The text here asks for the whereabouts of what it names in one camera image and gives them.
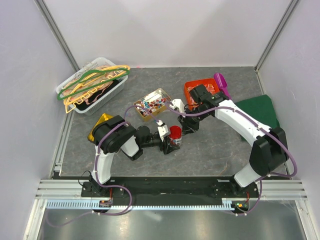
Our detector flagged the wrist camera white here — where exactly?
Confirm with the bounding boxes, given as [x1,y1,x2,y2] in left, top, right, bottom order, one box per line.
[168,99,185,116]
[157,124,170,142]

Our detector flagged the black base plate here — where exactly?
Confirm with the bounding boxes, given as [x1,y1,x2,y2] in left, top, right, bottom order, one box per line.
[81,176,259,206]

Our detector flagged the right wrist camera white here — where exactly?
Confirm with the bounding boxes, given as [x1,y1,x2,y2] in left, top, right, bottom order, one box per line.
[168,99,185,116]

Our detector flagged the red jar lid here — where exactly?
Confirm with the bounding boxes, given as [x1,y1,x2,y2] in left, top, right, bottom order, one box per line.
[169,125,182,139]

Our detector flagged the purple cable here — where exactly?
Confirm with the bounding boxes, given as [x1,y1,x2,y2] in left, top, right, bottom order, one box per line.
[164,99,298,217]
[44,105,162,228]

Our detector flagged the clear plastic jar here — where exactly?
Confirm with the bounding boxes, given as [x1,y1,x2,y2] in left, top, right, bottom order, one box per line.
[169,133,182,150]

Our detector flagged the gold square tin star candies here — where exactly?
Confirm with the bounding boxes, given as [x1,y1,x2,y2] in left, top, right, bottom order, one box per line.
[87,113,113,143]

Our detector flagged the green cloth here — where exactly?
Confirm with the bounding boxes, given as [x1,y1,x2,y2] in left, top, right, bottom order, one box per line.
[235,94,280,128]

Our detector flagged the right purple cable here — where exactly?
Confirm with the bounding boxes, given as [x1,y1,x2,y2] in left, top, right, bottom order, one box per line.
[164,99,298,217]

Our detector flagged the grey cable duct rail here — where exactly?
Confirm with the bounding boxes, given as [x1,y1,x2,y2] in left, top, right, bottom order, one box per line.
[46,199,236,211]

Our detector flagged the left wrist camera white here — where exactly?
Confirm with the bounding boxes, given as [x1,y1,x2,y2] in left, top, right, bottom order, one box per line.
[157,124,170,142]

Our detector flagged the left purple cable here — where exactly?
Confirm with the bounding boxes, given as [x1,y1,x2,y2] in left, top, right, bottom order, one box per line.
[44,105,162,228]

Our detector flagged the gold tin lollipops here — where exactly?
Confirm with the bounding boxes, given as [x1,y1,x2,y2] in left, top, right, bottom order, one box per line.
[134,88,172,122]

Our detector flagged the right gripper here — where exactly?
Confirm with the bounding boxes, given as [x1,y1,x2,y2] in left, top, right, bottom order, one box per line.
[177,106,210,137]

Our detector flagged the purple plastic scoop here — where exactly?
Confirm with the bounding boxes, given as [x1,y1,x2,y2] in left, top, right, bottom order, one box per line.
[213,72,232,99]

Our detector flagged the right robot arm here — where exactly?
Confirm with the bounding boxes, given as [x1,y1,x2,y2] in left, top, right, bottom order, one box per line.
[169,84,289,197]

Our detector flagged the orange wavy clothes hanger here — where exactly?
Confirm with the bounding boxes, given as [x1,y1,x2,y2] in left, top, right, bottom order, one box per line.
[63,72,117,108]

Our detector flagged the orange box of lollipops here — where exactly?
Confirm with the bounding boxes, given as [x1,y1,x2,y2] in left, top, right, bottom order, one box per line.
[183,78,220,110]

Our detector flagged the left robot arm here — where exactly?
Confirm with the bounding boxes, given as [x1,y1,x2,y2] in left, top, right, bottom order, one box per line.
[87,113,180,197]

